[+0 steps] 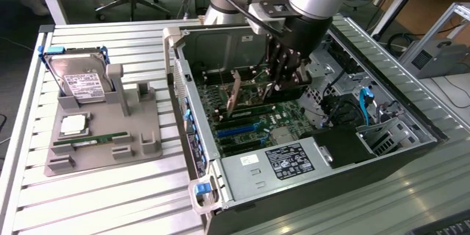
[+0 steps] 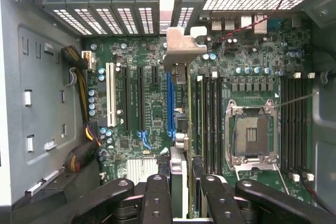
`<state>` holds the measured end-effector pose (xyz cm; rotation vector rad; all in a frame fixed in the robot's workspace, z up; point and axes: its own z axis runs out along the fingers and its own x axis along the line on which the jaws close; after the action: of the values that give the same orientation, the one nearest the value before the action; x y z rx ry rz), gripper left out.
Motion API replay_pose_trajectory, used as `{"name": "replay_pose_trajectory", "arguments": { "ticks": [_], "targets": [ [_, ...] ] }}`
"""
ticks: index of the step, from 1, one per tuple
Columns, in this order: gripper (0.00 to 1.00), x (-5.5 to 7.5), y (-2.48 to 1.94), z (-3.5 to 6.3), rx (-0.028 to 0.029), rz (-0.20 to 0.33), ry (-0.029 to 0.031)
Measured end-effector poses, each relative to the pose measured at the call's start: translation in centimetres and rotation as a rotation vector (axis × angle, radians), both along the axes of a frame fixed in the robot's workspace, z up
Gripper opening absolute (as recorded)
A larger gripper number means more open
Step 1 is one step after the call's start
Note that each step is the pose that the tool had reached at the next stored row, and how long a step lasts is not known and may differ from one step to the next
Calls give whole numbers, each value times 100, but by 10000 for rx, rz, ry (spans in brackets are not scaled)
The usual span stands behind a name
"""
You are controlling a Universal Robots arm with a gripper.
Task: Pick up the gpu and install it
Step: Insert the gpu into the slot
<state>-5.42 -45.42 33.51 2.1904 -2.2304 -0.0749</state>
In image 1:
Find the black plastic shroud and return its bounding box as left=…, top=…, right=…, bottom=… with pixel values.
left=299, top=124, right=379, bottom=170

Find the hard disk drive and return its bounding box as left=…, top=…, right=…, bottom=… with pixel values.
left=36, top=45, right=111, bottom=95

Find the grey parts rack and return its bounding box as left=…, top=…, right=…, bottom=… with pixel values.
left=42, top=63, right=164, bottom=178

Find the grey computer tower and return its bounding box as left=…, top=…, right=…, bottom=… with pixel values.
left=398, top=38, right=470, bottom=80

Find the black open PC case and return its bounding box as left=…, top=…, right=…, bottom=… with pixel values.
left=160, top=19, right=450, bottom=235

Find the silver CPU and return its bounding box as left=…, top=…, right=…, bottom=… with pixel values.
left=60, top=115, right=89, bottom=134

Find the silver hard disk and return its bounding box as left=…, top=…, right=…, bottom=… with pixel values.
left=46, top=53, right=113, bottom=101

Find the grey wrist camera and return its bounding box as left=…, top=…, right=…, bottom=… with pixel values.
left=245, top=0, right=300, bottom=34

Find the metal disk bay cage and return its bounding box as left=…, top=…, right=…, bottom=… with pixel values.
left=305, top=30, right=371, bottom=103

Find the green graphics card metal bracket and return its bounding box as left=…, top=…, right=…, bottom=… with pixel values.
left=219, top=69, right=308, bottom=119

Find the grey power supply unit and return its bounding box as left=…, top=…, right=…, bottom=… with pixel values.
left=219, top=137, right=334, bottom=203

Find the aluminium profile frame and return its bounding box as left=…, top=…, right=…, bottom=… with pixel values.
left=398, top=2, right=470, bottom=65

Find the black office chair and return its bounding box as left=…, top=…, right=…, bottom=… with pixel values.
left=93, top=0, right=173, bottom=21

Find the long black expansion slot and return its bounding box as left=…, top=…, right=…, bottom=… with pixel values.
left=219, top=139, right=265, bottom=152
left=213, top=119, right=257, bottom=132
left=221, top=144, right=267, bottom=157

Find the RAM slot with white latches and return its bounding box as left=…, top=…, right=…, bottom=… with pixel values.
left=203, top=71, right=257, bottom=81
left=200, top=65, right=255, bottom=75

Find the black keyboard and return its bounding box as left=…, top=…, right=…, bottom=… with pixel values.
left=406, top=212, right=470, bottom=235

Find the white shoe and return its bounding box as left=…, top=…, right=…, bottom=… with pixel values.
left=20, top=0, right=50, bottom=16

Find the metal socket locking lever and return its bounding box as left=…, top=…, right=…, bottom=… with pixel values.
left=217, top=63, right=227, bottom=89

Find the silver chipset heat sink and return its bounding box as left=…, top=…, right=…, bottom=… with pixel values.
left=271, top=127, right=297, bottom=144

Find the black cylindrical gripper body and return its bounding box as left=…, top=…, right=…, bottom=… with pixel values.
left=277, top=16, right=334, bottom=59

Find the blue expansion slot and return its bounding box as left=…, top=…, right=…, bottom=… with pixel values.
left=216, top=125, right=260, bottom=138

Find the green motherboard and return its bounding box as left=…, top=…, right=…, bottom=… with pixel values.
left=193, top=64, right=324, bottom=159

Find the blue disk wire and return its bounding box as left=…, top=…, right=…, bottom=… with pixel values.
left=362, top=88, right=375, bottom=127

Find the black power cable bundle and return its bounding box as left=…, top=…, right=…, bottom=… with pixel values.
left=317, top=68, right=368, bottom=130

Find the green RAM stick white label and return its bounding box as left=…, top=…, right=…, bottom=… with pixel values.
left=219, top=105, right=276, bottom=122

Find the perforated metal bay bracket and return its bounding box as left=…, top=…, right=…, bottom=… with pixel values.
left=356, top=116, right=439, bottom=159

